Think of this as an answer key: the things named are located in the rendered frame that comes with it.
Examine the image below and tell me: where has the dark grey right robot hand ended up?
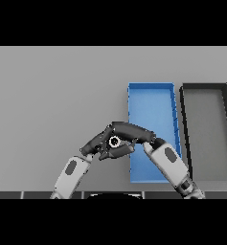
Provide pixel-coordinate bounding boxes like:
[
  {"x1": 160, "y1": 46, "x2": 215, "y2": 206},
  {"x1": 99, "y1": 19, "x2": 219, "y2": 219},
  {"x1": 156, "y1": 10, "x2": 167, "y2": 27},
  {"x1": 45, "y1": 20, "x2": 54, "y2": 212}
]
[{"x1": 98, "y1": 121, "x2": 168, "y2": 162}]

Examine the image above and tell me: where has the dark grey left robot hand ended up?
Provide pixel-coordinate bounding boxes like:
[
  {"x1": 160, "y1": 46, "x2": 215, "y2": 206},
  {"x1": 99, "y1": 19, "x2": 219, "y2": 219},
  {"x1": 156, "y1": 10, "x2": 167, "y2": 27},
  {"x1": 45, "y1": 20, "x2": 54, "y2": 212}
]
[{"x1": 79, "y1": 124, "x2": 115, "y2": 162}]

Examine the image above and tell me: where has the blue pipe with pale ring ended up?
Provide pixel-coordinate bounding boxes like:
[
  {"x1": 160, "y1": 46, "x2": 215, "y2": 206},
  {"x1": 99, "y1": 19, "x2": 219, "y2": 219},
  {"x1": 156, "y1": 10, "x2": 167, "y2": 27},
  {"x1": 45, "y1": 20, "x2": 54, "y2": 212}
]
[{"x1": 108, "y1": 135, "x2": 122, "y2": 148}]

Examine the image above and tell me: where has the blue bin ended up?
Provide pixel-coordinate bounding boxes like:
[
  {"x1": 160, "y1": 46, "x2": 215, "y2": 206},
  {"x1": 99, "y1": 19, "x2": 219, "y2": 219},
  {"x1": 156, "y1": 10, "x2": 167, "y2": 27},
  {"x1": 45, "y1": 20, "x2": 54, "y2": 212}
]
[{"x1": 127, "y1": 82, "x2": 183, "y2": 184}]

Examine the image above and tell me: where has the dark grey bin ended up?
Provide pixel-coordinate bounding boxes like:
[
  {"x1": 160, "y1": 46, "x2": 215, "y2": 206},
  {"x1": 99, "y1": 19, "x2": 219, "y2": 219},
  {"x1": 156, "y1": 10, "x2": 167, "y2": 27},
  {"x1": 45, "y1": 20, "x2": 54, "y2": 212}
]
[{"x1": 179, "y1": 82, "x2": 227, "y2": 182}]

